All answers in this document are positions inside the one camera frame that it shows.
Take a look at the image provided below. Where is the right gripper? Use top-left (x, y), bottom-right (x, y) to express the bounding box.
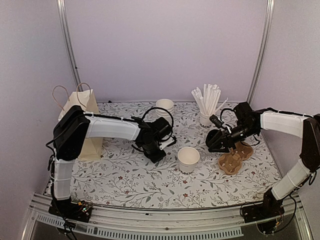
top-left (208, 123), bottom-right (258, 153)

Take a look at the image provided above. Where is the brown cardboard cup carrier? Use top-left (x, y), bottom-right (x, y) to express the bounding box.
top-left (218, 141), bottom-right (254, 175)

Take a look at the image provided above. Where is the stack of white paper cups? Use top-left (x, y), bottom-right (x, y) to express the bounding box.
top-left (155, 98), bottom-right (174, 118)

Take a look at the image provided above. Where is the stack of black lids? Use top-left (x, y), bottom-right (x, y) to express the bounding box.
top-left (205, 129), bottom-right (220, 146)

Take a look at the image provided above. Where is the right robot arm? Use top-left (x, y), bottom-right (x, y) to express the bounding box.
top-left (206, 102), bottom-right (320, 218)

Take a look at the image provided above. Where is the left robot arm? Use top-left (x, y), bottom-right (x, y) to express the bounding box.
top-left (45, 105), bottom-right (177, 217)

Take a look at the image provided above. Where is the white cup holding straws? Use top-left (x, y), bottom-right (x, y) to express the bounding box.
top-left (199, 111), bottom-right (213, 129)

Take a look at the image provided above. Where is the bundle of wrapped white straws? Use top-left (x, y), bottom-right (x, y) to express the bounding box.
top-left (191, 83), bottom-right (228, 116)

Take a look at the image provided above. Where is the floral table mat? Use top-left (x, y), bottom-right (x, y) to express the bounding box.
top-left (70, 102), bottom-right (281, 209)

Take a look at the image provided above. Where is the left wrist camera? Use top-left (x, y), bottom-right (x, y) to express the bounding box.
top-left (159, 136), bottom-right (177, 150)

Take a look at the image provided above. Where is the aluminium front rail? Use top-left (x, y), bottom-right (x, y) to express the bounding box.
top-left (21, 194), bottom-right (314, 240)

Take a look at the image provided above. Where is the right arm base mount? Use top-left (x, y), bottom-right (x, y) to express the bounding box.
top-left (239, 189), bottom-right (285, 235)

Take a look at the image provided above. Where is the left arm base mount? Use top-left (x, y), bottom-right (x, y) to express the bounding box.
top-left (48, 198), bottom-right (92, 223)

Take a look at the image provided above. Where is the right aluminium frame post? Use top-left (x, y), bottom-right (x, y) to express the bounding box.
top-left (246, 0), bottom-right (275, 104)

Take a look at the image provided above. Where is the aluminium frame post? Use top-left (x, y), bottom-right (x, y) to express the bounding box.
top-left (56, 0), bottom-right (81, 86)
top-left (246, 0), bottom-right (275, 104)

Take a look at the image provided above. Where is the left aluminium frame post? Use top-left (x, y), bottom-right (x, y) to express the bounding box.
top-left (56, 0), bottom-right (81, 86)

